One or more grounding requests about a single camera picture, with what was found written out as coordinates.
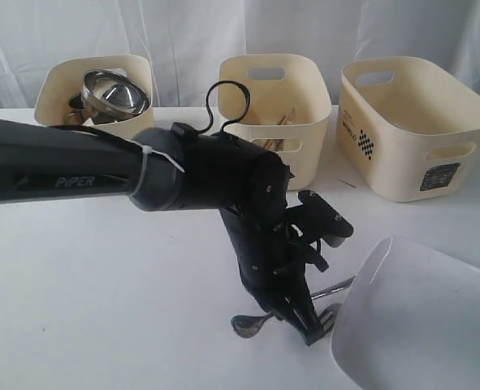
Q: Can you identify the steel fork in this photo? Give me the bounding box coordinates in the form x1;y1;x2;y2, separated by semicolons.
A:
318;303;341;332

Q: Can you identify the steel mug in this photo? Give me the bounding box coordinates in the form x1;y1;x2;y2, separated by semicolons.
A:
63;93;87;125

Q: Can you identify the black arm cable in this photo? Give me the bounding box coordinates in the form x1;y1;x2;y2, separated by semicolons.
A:
48;80;252;141

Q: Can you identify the cream bin with triangle mark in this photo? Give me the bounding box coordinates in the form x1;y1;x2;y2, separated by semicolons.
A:
219;54;332;191

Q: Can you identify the steel spoon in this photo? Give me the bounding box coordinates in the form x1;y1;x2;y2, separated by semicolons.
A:
231;276;356;339

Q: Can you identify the white rectangular plate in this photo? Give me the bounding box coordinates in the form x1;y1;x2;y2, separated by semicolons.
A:
331;237;480;389

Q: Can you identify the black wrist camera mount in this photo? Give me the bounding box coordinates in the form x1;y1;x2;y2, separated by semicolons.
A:
285;190;353;248

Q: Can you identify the white background curtain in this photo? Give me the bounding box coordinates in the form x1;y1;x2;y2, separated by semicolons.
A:
0;1;480;108

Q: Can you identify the cream bin with circle mark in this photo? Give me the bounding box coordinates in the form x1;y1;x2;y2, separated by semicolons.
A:
34;54;154;139

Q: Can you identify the cream bin with square mark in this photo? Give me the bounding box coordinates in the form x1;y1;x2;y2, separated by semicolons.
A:
336;56;480;202

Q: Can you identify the dark wooden chopstick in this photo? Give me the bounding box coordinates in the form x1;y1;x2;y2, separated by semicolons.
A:
263;107;295;152

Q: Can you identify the steel table knife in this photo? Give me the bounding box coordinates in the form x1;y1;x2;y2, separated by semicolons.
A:
274;115;291;152

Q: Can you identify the stainless steel bowl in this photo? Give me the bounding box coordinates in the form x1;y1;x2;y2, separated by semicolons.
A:
80;69;150;124

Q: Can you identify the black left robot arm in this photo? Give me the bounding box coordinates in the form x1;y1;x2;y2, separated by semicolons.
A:
0;119;324;345

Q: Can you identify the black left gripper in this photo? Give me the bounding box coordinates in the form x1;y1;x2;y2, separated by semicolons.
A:
221;208;319;345

